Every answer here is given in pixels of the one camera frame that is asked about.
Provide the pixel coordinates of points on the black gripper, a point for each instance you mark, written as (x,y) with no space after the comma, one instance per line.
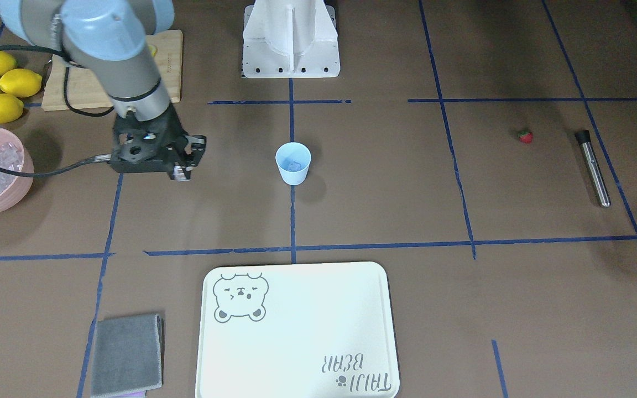
(172,131)

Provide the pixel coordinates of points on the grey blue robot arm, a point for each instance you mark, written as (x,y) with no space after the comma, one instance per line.
(109,38)

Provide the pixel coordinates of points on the light blue plastic cup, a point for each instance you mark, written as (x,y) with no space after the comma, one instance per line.
(293,161)

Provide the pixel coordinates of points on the wooden cutting board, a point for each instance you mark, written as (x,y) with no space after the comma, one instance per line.
(84,90)

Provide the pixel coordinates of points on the grey folded cloth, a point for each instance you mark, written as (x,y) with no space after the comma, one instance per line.
(127,358)

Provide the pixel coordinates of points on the cream bear tray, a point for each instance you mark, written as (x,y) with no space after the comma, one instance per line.
(297,330)

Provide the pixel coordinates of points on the red strawberry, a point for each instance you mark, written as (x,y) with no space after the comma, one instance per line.
(525,136)

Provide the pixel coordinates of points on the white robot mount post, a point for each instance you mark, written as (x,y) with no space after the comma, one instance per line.
(290,39)

